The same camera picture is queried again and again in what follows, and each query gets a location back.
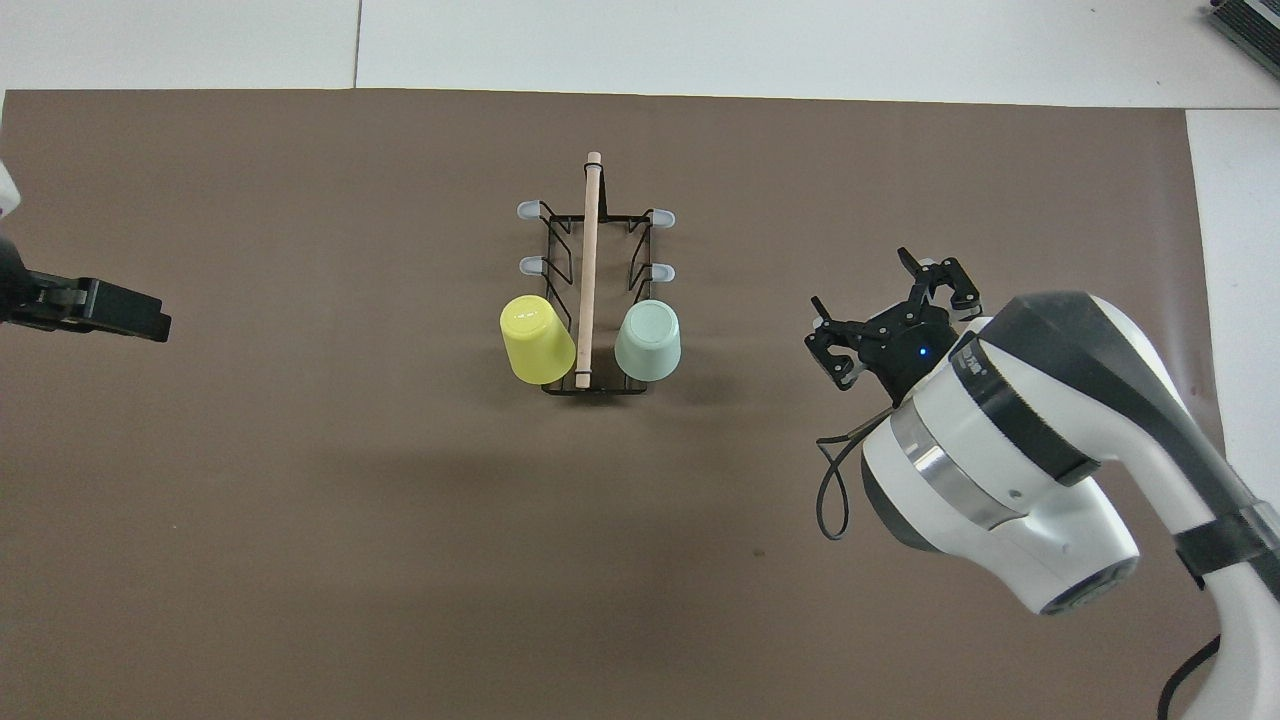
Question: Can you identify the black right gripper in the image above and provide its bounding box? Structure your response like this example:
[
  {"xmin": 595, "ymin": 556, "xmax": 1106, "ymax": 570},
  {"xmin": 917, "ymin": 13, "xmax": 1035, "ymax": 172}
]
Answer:
[{"xmin": 804, "ymin": 247, "xmax": 984, "ymax": 404}]

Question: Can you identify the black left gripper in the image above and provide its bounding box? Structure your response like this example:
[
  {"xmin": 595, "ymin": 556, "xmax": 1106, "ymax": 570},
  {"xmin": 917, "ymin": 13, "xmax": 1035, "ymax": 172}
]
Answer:
[{"xmin": 0, "ymin": 235, "xmax": 172, "ymax": 344}]

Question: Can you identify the pale green plastic cup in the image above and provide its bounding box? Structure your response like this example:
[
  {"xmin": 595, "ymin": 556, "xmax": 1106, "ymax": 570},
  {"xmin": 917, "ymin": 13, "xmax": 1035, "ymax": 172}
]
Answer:
[{"xmin": 613, "ymin": 299, "xmax": 683, "ymax": 382}]

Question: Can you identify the yellow plastic cup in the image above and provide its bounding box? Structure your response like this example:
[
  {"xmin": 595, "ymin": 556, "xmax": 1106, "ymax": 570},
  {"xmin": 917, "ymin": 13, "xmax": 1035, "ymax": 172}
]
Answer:
[{"xmin": 499, "ymin": 294, "xmax": 578, "ymax": 387}]

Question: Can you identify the brown table mat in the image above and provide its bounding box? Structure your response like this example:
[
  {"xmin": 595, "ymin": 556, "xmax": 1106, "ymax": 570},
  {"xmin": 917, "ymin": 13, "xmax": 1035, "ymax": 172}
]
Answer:
[{"xmin": 0, "ymin": 88, "xmax": 1259, "ymax": 720}]

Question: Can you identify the grey ribbed device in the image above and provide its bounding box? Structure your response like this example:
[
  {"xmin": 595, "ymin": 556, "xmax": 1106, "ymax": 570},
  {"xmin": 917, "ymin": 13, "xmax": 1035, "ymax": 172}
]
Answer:
[{"xmin": 1205, "ymin": 0, "xmax": 1280, "ymax": 79}]

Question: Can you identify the black wire cup rack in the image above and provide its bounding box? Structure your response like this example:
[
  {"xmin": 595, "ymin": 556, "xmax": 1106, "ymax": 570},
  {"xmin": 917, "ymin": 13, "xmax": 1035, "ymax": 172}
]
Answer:
[{"xmin": 516, "ymin": 151, "xmax": 677, "ymax": 397}]

